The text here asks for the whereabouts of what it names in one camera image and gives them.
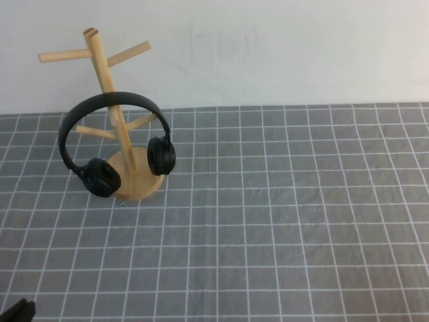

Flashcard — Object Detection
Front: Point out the wooden peg headphone stand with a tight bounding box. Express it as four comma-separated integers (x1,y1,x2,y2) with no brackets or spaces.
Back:
38,28,166,202

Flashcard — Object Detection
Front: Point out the black over-ear headphones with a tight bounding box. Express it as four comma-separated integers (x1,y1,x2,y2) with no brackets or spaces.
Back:
58,91,176,199

